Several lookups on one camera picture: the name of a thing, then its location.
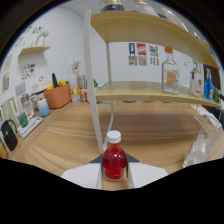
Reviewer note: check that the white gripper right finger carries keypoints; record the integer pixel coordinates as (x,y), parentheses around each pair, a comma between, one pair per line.
(146,174)

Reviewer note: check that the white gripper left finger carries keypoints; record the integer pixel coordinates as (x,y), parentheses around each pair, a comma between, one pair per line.
(83,175)

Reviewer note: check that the red liquid bottle white cap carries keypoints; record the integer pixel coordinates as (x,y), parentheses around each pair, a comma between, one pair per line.
(114,161)

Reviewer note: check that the clear bottle orange cap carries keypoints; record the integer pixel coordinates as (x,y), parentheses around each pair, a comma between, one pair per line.
(170,76)

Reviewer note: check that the light blue lidded cup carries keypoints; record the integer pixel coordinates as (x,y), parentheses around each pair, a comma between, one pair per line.
(43,108)

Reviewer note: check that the green cup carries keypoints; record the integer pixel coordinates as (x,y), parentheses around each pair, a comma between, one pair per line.
(23,120)

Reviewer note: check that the white tray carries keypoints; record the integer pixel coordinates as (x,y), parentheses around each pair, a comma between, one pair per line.
(31,128)

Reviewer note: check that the orange storage basket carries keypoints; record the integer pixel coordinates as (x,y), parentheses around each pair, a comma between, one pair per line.
(58,96)

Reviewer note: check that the white-framed wooden shelf rack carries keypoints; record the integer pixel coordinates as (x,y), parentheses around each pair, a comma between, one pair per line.
(140,91)

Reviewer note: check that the black kettle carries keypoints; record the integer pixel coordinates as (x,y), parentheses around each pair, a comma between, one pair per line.
(9,136)

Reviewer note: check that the blue liquid bottle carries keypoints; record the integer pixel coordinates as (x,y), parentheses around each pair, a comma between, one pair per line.
(209,87)

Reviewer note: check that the white flower vase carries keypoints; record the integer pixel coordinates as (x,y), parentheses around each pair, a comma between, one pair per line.
(76,68)

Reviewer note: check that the tall glass jar cork lid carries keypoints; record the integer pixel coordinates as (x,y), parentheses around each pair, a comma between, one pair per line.
(145,6)

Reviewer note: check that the black and yellow can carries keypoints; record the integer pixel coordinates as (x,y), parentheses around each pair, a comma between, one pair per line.
(112,5)

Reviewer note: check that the multicolour wall poster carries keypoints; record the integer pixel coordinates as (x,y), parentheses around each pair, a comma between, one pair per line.
(154,54)

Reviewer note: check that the red wall poster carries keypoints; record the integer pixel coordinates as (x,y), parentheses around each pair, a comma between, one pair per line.
(141,53)

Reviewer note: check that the blue wall poster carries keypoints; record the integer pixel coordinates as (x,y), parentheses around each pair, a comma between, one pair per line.
(132,53)

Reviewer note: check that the wooden wall shelf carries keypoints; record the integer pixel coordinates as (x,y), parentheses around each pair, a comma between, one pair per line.
(33,50)

